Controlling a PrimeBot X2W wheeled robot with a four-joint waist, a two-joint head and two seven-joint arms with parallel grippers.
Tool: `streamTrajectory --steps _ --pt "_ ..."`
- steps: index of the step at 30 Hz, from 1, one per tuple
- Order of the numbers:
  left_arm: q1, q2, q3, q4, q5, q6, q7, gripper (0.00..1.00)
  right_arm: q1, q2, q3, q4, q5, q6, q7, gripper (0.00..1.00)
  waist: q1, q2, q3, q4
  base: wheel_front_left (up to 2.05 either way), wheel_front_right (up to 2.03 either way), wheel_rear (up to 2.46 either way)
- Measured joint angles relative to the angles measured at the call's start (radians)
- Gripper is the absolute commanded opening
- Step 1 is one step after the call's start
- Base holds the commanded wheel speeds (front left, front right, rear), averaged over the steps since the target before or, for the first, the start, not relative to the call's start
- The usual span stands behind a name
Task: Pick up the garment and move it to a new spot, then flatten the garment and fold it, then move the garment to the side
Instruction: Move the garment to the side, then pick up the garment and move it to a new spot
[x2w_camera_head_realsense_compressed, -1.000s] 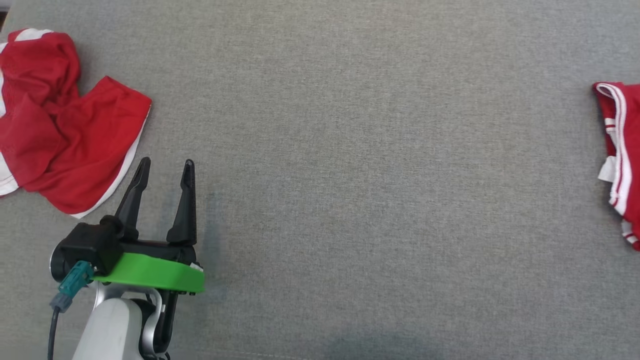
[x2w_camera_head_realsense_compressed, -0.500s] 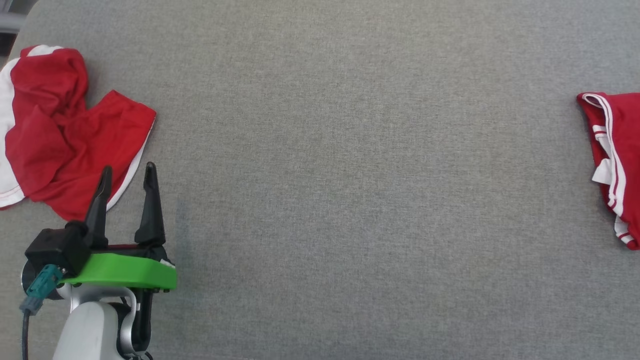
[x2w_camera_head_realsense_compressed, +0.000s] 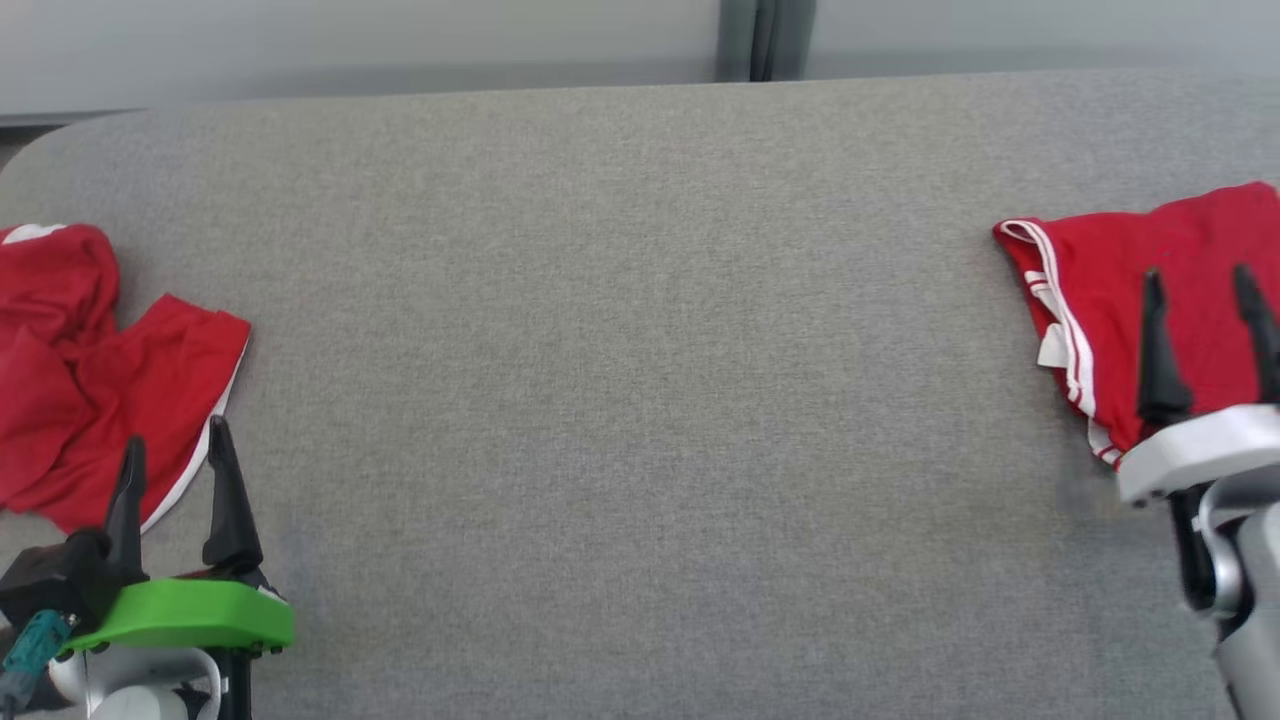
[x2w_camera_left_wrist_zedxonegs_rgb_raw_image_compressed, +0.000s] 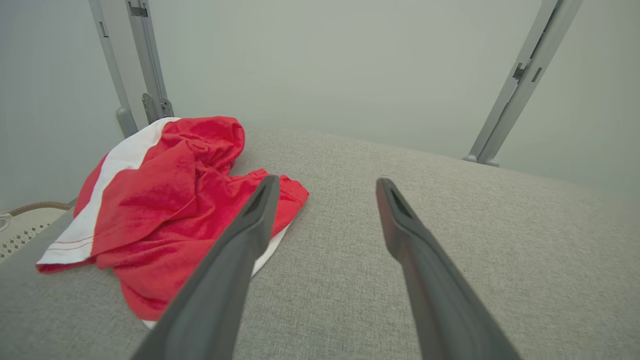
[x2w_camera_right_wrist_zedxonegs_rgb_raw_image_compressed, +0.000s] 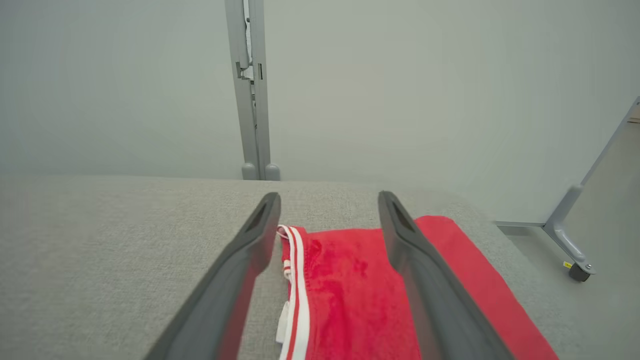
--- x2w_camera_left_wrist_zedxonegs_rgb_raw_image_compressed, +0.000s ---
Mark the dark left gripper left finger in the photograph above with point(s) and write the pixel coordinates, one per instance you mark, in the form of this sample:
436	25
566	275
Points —
220	290

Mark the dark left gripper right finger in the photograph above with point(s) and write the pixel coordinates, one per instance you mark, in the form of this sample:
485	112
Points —
440	300

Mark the red shorts with white stripe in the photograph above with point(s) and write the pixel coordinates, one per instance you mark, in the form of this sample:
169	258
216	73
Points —
160	200

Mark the grey metal double stand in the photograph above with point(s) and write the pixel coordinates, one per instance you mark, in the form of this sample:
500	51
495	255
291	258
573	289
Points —
507	110

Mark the cream plastic laundry basket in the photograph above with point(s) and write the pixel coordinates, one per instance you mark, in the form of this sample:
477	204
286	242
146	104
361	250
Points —
25	230

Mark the wide grey bar with brackets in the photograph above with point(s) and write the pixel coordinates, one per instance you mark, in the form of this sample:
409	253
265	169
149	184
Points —
150	60

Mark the thin grey post with foot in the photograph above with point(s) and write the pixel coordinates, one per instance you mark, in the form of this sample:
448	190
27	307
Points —
127	122

